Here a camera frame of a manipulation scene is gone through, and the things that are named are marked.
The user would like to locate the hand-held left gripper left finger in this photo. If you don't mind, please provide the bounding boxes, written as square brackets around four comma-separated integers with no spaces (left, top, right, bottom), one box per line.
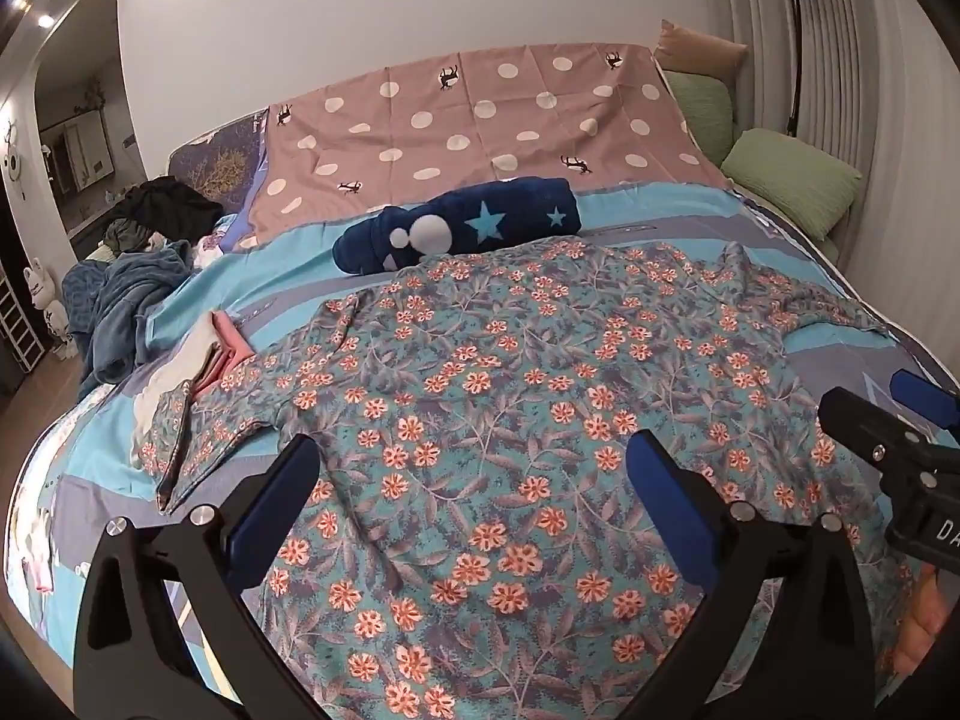
[73,433,331,720]

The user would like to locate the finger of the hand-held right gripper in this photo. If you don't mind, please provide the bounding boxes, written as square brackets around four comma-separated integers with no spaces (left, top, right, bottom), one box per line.
[817,386,932,492]
[891,371,960,432]

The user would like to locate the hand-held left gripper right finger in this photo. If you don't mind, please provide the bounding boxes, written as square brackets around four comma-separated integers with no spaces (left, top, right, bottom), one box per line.
[626,429,878,720]

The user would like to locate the teal floral shirt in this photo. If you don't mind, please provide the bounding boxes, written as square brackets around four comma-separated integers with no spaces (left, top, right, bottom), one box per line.
[131,236,938,720]

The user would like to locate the black clothes pile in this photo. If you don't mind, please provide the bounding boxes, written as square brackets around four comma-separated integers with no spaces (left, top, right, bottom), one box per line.
[112,176,226,241]

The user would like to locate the person's right hand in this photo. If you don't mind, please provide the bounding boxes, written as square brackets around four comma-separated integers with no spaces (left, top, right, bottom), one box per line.
[889,566,950,698]

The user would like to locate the pink folded cloth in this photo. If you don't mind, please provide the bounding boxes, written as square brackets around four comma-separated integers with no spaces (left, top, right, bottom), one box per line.
[191,310,260,395]

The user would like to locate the white folded cloth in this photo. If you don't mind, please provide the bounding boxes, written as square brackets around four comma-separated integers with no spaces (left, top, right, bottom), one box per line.
[133,315,222,443]

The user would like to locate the blue grey patterned bed cover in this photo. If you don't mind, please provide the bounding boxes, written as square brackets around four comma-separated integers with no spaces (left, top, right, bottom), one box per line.
[0,180,960,691]

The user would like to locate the green pillow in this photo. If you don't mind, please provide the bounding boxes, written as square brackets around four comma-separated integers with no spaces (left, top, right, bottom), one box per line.
[664,71,734,166]
[720,127,863,241]

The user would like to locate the grey-blue crumpled blanket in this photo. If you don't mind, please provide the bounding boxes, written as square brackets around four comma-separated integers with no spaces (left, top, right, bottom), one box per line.
[61,240,196,383]

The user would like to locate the white cat figurines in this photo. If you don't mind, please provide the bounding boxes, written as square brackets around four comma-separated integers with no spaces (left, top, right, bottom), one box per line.
[22,259,72,357]

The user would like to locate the white ladder rack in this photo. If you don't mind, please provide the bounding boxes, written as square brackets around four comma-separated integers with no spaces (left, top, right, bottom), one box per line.
[0,270,42,372]

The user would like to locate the navy star fleece blanket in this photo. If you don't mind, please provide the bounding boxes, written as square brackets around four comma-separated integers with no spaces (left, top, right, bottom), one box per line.
[332,176,584,276]

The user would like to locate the navy sheet with yellow print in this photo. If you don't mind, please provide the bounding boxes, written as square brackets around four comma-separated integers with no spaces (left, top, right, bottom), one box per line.
[166,109,271,203]

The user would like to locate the black floor lamp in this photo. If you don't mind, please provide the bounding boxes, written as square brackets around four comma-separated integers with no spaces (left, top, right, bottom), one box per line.
[776,0,818,140]

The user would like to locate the white cabinet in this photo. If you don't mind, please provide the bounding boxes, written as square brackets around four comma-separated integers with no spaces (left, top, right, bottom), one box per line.
[37,109,113,196]

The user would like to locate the pink polka-dot sheet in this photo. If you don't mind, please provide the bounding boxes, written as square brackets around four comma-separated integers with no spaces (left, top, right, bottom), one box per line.
[244,41,732,237]

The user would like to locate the beige pillow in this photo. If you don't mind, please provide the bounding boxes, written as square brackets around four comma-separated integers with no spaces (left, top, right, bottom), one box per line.
[652,21,749,80]

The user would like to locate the white wall decoration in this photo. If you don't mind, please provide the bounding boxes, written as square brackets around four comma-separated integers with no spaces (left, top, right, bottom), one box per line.
[0,120,27,200]

